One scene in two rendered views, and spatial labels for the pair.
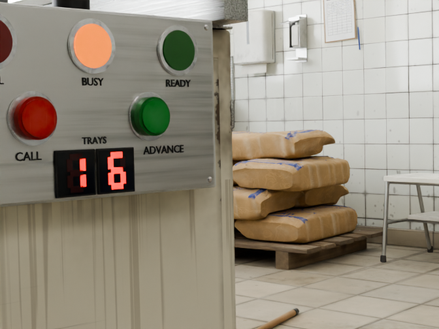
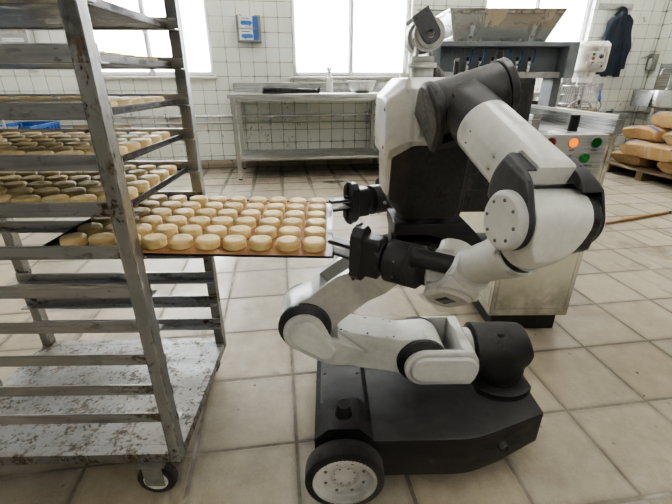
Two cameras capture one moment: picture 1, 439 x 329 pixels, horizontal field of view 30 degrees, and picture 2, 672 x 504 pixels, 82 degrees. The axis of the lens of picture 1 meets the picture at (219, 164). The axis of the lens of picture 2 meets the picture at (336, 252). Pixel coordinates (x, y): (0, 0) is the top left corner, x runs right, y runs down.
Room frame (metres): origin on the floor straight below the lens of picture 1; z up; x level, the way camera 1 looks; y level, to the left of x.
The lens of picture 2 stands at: (-0.99, -0.18, 1.01)
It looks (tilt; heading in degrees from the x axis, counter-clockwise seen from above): 24 degrees down; 41
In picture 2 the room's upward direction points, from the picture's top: straight up
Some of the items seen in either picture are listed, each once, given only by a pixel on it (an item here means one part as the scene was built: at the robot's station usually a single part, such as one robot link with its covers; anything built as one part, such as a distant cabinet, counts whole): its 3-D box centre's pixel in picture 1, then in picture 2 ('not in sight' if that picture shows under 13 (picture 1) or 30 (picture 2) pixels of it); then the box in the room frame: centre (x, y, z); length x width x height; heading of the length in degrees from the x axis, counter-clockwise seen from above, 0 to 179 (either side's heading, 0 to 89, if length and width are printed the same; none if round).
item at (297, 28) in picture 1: (292, 37); not in sight; (5.17, -0.48, 1.27); 0.19 x 0.10 x 0.30; 138
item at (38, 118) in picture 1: (33, 118); not in sight; (0.57, 0.13, 0.76); 0.03 x 0.02 x 0.03; 131
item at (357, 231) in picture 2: not in sight; (381, 257); (-0.37, 0.22, 0.67); 0.12 x 0.10 x 0.13; 101
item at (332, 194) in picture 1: (279, 192); not in sight; (4.86, -0.36, 0.32); 0.72 x 0.42 x 0.18; 49
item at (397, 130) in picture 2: not in sight; (442, 139); (-0.11, 0.24, 0.88); 0.34 x 0.30 x 0.36; 41
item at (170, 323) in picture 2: not in sight; (126, 324); (-0.60, 1.09, 0.24); 0.64 x 0.03 x 0.03; 132
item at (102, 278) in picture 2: not in sight; (113, 278); (-0.60, 1.09, 0.42); 0.64 x 0.03 x 0.03; 132
